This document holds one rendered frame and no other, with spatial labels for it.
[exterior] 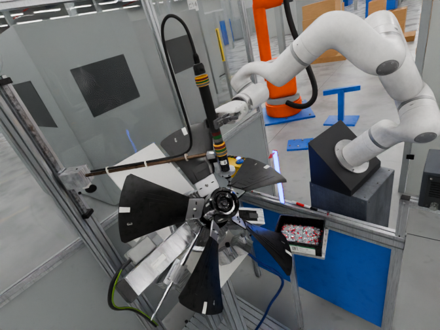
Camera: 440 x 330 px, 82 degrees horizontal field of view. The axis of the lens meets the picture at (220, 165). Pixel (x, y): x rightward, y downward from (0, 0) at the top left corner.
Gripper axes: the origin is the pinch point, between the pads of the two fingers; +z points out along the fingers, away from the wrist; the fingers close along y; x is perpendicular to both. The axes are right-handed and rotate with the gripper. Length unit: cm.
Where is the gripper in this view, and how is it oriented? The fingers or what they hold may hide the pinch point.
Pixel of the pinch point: (213, 122)
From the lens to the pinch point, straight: 88.9
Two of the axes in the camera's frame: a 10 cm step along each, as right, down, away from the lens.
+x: -2.3, -8.5, -4.8
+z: -6.3, 5.0, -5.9
